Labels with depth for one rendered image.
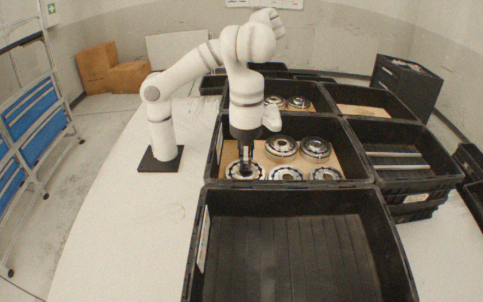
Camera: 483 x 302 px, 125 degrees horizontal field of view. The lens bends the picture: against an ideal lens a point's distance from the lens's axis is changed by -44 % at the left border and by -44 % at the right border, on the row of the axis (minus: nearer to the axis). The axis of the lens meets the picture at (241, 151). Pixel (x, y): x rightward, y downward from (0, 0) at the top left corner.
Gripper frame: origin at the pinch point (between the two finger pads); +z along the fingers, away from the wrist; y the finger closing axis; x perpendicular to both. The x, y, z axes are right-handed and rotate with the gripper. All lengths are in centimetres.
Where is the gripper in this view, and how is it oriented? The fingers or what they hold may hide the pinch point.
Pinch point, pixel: (245, 165)
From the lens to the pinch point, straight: 58.1
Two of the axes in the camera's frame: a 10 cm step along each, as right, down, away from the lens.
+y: -0.2, 6.5, -7.6
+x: 10.0, 0.1, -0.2
